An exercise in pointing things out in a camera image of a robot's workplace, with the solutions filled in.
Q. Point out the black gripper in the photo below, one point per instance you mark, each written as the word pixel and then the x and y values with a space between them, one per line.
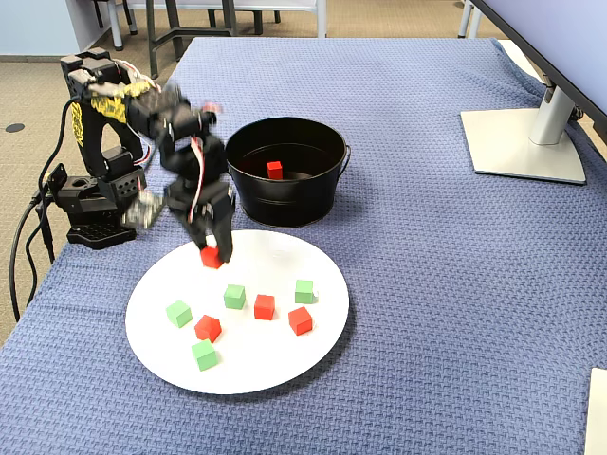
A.
pixel 207 205

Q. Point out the red cube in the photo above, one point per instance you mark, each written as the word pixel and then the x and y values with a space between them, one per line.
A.
pixel 264 307
pixel 274 169
pixel 207 328
pixel 211 258
pixel 299 321

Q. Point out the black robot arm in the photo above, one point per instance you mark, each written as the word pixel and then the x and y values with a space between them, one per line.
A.
pixel 90 142

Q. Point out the white round plate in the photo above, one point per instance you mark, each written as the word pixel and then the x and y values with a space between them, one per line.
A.
pixel 265 360

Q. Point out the green cube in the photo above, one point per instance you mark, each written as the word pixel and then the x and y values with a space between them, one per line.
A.
pixel 234 296
pixel 304 291
pixel 178 313
pixel 204 355

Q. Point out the black metal bucket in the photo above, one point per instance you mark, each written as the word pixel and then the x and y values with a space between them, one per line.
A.
pixel 284 204

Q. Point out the dark chair leg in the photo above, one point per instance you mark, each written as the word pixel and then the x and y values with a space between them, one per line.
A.
pixel 131 19
pixel 258 23

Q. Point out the black floor disc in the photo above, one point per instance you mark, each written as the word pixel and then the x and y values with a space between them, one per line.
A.
pixel 15 127

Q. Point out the blue woven tablecloth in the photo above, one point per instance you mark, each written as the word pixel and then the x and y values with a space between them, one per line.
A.
pixel 427 284

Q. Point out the white table leg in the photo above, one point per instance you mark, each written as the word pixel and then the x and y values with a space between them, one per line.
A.
pixel 116 28

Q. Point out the white desk with leg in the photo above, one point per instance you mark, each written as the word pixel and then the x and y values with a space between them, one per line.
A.
pixel 322 23

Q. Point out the monitor with silver stand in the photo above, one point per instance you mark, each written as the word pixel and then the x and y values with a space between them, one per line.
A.
pixel 521 147

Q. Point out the light grey chair legs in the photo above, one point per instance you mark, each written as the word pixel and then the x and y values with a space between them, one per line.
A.
pixel 466 21

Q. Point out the white flat board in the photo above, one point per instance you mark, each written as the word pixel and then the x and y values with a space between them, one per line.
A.
pixel 598 412

